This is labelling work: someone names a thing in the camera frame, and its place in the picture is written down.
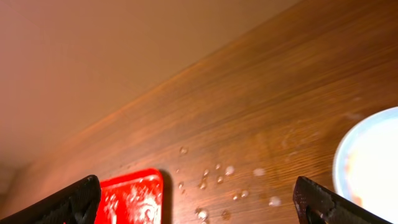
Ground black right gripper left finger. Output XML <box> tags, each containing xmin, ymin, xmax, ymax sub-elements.
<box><xmin>1</xmin><ymin>175</ymin><xmax>101</xmax><ymax>224</ymax></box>

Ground red plastic tray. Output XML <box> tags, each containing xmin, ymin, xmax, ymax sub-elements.
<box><xmin>95</xmin><ymin>168</ymin><xmax>164</xmax><ymax>224</ymax></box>

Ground light blue plate top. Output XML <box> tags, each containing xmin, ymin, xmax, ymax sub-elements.
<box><xmin>332</xmin><ymin>107</ymin><xmax>397</xmax><ymax>223</ymax></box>

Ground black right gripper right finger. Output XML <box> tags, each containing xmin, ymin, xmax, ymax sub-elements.
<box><xmin>293</xmin><ymin>176</ymin><xmax>391</xmax><ymax>224</ymax></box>

